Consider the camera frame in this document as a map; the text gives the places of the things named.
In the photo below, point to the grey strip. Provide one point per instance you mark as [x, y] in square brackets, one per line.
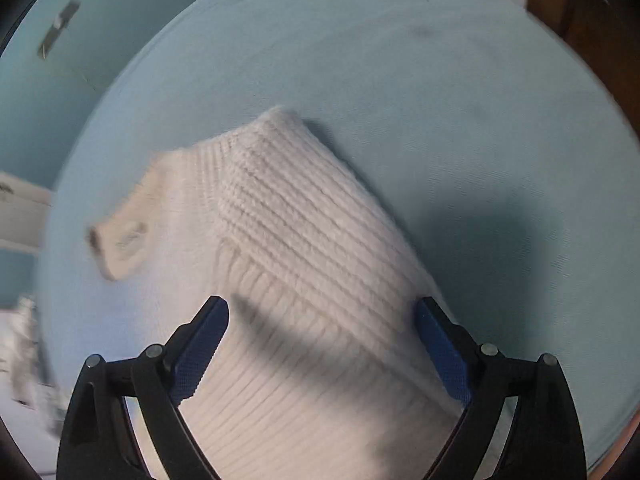
[59, 29]

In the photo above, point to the white crumpled cloth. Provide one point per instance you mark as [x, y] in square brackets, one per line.
[25, 360]

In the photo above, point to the brown wooden furniture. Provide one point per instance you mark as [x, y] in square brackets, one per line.
[595, 35]

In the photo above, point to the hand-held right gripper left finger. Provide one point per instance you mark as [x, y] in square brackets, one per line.
[199, 357]

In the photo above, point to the white box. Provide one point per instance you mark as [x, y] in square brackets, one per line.
[22, 210]

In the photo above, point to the light blue tablecloth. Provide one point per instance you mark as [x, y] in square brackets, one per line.
[425, 110]

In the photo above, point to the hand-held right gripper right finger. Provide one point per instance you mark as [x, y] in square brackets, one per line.
[444, 357]

